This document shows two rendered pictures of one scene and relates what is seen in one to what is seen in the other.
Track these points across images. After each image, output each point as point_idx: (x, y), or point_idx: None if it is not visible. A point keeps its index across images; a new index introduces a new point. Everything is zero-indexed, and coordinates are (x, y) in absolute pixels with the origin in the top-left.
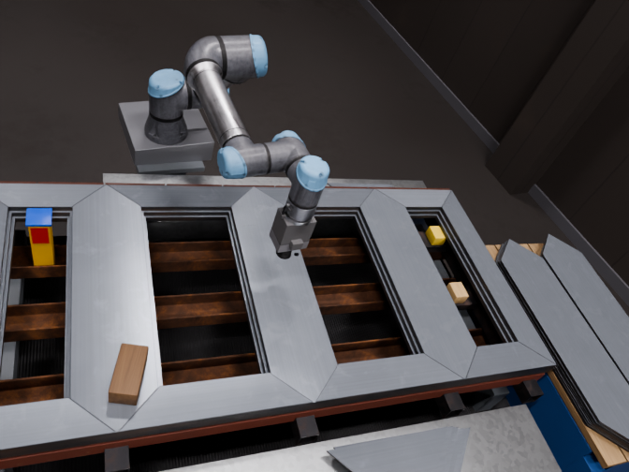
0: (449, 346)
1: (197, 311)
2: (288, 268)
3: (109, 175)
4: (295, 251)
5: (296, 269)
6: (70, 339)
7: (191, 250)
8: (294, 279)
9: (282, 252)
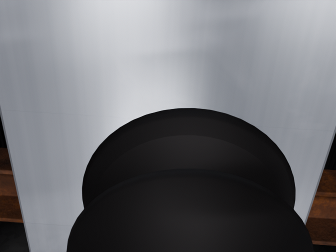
0: None
1: None
2: (97, 105)
3: None
4: (45, 194)
5: (55, 94)
6: None
7: (310, 219)
8: (78, 24)
9: (281, 231)
